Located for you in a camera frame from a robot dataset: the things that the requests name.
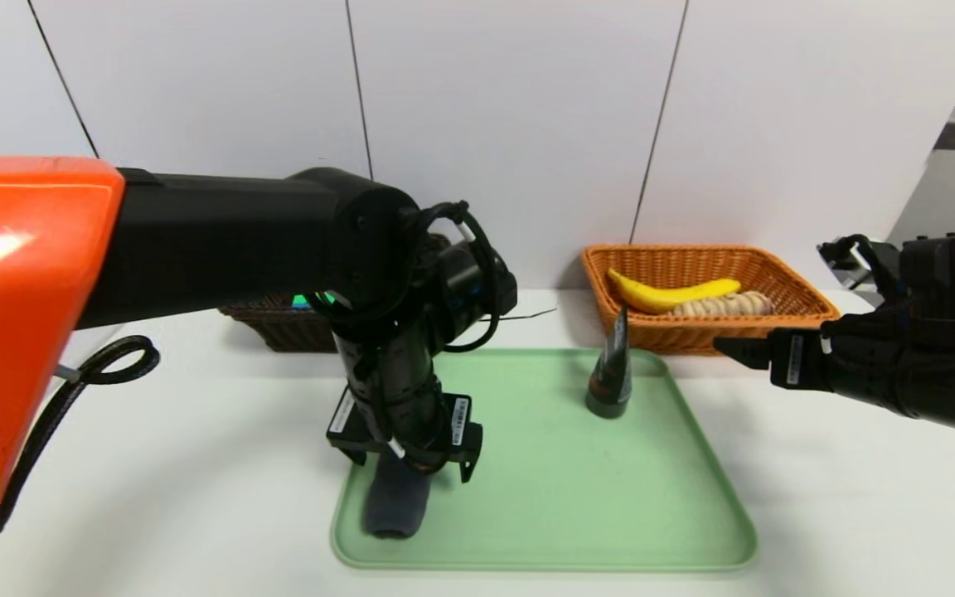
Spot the dark grey towel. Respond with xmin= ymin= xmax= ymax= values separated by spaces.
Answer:
xmin=364 ymin=460 xmax=433 ymax=540

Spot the yellow banana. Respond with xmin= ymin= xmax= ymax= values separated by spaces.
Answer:
xmin=606 ymin=268 xmax=742 ymax=315

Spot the dark brown wicker basket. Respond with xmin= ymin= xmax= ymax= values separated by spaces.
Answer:
xmin=219 ymin=234 xmax=453 ymax=353

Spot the light green plastic tray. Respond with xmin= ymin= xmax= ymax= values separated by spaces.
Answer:
xmin=330 ymin=347 xmax=759 ymax=572

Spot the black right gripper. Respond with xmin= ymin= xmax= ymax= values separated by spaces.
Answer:
xmin=713 ymin=313 xmax=899 ymax=412

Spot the orange wicker basket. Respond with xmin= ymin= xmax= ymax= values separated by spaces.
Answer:
xmin=581 ymin=245 xmax=841 ymax=357

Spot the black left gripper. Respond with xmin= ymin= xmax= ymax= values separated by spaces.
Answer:
xmin=326 ymin=332 xmax=484 ymax=483

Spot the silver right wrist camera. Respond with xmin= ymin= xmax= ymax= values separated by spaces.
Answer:
xmin=817 ymin=235 xmax=880 ymax=291

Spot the black cosmetic tube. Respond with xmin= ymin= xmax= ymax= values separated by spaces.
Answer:
xmin=584 ymin=305 xmax=633 ymax=419

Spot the striped twisted bread loaf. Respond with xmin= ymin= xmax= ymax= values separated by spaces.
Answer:
xmin=672 ymin=291 xmax=774 ymax=318

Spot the thin black wire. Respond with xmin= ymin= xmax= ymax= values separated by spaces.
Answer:
xmin=477 ymin=308 xmax=559 ymax=323

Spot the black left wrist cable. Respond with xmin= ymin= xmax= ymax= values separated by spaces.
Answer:
xmin=411 ymin=201 xmax=502 ymax=353

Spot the black braided cable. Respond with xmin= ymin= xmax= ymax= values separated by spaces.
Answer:
xmin=0 ymin=336 xmax=161 ymax=565

